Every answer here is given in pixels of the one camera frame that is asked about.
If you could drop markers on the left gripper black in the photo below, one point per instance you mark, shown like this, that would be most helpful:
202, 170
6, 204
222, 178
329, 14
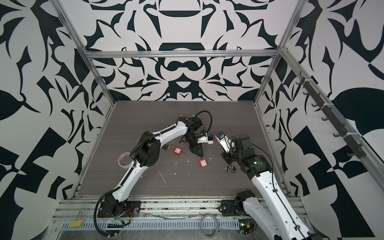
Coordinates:
198, 150

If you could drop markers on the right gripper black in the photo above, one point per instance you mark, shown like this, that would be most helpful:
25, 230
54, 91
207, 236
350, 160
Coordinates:
228, 159

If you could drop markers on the red padlock with white label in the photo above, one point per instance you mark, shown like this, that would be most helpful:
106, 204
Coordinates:
176, 150

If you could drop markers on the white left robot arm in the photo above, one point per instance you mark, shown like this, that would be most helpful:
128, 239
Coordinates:
194, 130

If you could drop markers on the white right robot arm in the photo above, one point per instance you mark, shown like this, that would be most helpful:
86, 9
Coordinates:
278, 221

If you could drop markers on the bunch of keys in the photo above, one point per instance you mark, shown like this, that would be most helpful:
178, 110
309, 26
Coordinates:
230, 168

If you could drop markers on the green lit circuit board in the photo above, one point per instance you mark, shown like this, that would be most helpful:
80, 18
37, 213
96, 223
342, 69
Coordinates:
247, 226

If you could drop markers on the roll of clear tape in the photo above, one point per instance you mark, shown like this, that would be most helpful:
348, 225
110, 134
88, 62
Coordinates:
124, 160

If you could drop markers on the yellow connector block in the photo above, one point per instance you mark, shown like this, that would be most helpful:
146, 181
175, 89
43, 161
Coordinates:
76, 224

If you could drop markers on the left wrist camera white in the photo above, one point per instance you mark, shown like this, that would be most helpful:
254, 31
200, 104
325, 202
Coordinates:
206, 138

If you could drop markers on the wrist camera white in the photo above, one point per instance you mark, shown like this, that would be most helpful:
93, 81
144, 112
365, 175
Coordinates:
224, 141
206, 138

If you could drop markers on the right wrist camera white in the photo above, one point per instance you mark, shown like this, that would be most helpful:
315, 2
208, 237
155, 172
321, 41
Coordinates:
224, 141

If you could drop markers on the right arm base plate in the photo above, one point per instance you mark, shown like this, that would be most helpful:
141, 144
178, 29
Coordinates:
232, 208

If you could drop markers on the white perforated cable duct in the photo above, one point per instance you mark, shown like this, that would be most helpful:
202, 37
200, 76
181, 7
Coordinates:
179, 224

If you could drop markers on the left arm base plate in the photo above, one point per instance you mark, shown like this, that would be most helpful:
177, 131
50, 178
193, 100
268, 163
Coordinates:
110, 208

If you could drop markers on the black hook rail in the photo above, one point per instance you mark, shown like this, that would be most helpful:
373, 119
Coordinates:
332, 115

